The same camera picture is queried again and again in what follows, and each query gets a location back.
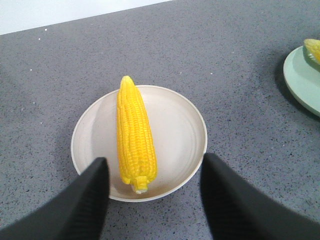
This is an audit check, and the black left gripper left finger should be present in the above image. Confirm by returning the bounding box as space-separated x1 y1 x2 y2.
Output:
0 157 110 240

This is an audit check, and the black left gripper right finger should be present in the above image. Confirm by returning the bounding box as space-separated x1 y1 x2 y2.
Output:
200 153 320 240

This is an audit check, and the pale yellow corn cob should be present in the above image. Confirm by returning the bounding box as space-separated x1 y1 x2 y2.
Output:
303 38 320 64

